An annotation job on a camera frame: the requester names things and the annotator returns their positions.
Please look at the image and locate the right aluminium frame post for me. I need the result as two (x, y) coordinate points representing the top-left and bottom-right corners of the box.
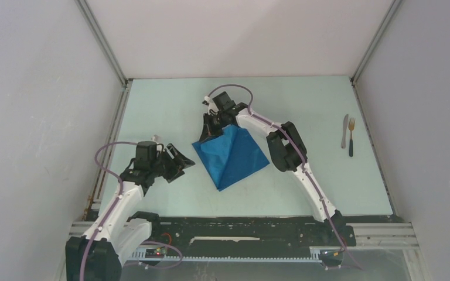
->
(350, 0), (404, 85)

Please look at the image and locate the blue cloth napkin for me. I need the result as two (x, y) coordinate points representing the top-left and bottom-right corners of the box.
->
(192, 125), (270, 191)

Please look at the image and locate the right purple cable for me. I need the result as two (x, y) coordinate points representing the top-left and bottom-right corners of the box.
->
(207, 84), (363, 270)

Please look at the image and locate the left aluminium frame post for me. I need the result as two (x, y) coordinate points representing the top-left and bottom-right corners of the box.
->
(76, 0), (131, 213)

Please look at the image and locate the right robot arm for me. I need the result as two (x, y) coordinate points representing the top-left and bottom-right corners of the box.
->
(193, 92), (346, 245)

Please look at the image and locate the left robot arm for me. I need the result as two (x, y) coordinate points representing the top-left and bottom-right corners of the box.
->
(65, 140), (195, 280)

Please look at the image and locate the silver knife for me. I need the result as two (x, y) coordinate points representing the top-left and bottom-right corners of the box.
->
(340, 114), (349, 149)

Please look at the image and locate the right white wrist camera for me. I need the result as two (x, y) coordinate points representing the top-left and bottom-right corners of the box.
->
(202, 95), (218, 115)

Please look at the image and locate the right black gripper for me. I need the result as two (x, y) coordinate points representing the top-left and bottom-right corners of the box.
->
(200, 112), (227, 144)

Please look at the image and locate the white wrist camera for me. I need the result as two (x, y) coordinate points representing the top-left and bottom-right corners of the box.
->
(151, 135), (161, 143)
(202, 95), (218, 115)

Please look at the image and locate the aluminium frame post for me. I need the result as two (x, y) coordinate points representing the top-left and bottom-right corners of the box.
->
(76, 0), (131, 213)
(350, 0), (404, 85)

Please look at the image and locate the purple cable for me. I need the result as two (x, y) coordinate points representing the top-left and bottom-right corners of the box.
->
(78, 141), (185, 281)
(207, 84), (363, 270)

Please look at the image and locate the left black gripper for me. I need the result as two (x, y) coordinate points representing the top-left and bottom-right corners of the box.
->
(150, 143), (195, 183)

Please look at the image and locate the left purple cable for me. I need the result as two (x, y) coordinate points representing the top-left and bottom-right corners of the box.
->
(78, 141), (185, 281)

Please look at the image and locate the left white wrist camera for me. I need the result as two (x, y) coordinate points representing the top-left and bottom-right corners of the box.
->
(151, 135), (161, 143)

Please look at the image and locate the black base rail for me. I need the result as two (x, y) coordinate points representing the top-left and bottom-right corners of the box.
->
(139, 217), (356, 258)

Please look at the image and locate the white cable duct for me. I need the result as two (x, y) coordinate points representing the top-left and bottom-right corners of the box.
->
(127, 248), (322, 263)

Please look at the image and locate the gold fork dark handle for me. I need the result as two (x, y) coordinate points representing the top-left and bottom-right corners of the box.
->
(348, 118), (356, 157)

